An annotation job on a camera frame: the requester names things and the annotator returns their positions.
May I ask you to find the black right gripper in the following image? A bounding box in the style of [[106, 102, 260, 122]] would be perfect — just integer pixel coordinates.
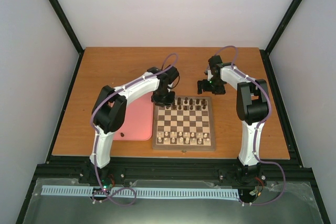
[[197, 78, 225, 95]]

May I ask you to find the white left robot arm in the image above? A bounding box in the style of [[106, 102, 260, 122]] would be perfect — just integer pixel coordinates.
[[90, 65, 179, 184]]

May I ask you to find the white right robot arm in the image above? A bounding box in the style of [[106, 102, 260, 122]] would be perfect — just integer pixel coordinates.
[[197, 55, 271, 167]]

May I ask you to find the wooden chess board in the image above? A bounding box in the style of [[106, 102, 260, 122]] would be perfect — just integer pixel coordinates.
[[152, 96, 216, 152]]

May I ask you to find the pink plastic tray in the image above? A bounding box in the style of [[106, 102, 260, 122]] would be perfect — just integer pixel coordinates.
[[113, 92, 154, 141]]

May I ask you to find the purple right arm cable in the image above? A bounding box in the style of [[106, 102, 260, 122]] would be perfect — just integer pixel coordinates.
[[214, 45, 287, 206]]

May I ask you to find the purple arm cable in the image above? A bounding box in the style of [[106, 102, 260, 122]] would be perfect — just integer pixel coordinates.
[[214, 45, 287, 206], [89, 53, 179, 206]]

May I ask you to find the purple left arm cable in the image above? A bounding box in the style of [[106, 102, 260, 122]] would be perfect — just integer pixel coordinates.
[[89, 53, 179, 206]]

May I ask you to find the light blue cable duct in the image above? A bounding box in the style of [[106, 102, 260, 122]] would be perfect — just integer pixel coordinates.
[[40, 185, 239, 200]]

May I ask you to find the grey metal base plate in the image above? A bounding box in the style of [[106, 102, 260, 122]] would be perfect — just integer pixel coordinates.
[[25, 179, 322, 223]]

